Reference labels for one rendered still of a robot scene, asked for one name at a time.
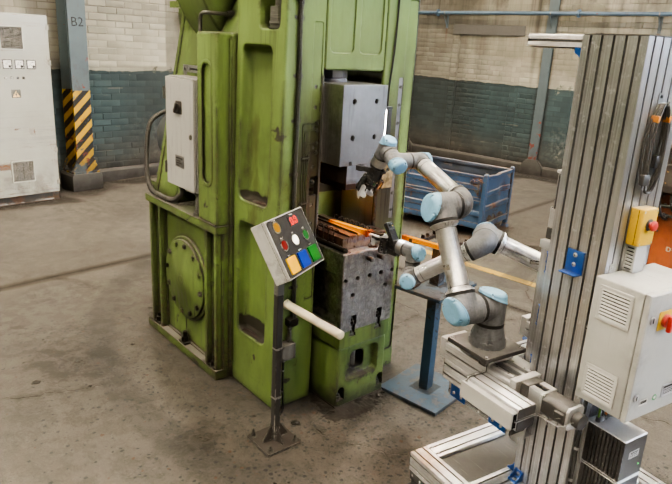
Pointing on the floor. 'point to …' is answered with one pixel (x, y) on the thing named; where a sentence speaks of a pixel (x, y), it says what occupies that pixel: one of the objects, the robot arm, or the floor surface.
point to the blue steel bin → (465, 174)
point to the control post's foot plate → (284, 439)
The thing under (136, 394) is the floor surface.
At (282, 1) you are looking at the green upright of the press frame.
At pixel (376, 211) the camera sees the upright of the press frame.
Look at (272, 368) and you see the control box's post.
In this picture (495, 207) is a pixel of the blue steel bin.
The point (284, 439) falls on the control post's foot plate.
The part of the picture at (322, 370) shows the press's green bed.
